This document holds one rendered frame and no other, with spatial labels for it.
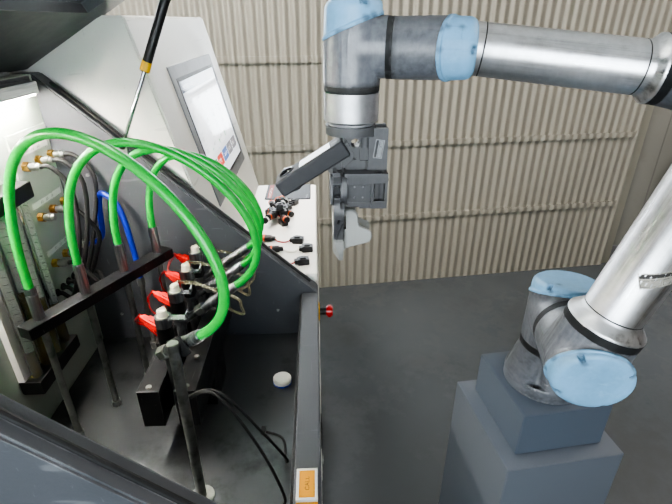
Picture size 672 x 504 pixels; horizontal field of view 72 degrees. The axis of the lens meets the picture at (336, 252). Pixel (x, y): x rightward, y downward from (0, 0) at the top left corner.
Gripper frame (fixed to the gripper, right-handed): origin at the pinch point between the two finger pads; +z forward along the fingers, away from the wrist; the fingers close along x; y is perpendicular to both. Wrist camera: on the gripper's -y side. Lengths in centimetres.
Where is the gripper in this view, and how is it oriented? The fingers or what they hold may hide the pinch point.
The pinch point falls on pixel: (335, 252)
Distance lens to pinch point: 73.5
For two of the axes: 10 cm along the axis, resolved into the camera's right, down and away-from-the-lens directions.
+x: -0.4, -4.5, 8.9
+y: 10.0, -0.2, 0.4
